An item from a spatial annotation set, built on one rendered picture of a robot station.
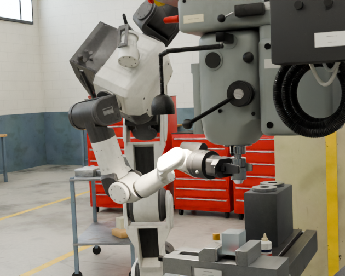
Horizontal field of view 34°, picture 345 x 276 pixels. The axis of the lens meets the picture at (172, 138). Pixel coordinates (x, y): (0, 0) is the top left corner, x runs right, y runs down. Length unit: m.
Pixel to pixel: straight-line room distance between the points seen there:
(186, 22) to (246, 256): 0.66
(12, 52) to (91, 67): 10.60
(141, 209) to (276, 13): 1.25
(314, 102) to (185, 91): 10.04
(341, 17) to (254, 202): 0.96
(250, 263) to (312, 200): 1.84
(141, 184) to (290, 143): 1.64
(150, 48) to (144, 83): 0.13
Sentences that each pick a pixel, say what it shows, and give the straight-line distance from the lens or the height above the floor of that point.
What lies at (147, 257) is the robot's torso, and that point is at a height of 0.77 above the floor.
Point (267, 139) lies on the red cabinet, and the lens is 6.29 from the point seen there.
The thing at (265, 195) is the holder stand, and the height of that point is 1.10.
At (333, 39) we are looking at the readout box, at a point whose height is 1.56.
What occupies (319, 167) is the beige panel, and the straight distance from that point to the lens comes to 3.38.
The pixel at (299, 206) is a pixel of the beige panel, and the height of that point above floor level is 0.78.
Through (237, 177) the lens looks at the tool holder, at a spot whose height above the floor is 1.21.
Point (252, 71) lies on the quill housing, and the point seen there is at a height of 1.51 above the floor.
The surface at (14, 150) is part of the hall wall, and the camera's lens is 12.46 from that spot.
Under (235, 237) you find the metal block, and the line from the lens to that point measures 1.62.
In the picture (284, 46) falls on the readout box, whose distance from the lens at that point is 1.25.
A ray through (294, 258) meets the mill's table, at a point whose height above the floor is 0.92.
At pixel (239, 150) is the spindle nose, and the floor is 1.29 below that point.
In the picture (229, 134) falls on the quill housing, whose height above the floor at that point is 1.34.
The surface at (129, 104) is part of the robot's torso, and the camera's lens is 1.97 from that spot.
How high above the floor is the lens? 1.46
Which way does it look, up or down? 4 degrees down
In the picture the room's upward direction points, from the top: 2 degrees counter-clockwise
